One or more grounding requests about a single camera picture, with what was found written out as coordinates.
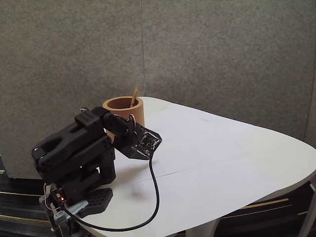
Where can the bare circuit board camera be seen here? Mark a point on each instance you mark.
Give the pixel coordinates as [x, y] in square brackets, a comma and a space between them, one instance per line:
[146, 142]

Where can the grey metal table clamp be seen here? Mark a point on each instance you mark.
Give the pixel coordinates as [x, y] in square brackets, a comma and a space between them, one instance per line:
[79, 206]

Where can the brown cork pen holder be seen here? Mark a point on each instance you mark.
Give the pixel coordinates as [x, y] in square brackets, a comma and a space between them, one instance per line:
[137, 116]

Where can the motor controller board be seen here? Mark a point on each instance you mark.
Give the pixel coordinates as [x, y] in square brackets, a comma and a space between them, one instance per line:
[58, 195]

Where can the white table leg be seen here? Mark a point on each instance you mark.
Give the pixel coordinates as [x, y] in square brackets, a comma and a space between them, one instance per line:
[307, 222]

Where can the grey felt partition panel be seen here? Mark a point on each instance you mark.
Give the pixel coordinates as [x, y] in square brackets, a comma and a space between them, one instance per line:
[222, 61]
[37, 37]

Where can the brown pen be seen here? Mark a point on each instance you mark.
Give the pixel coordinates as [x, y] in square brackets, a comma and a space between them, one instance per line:
[134, 97]

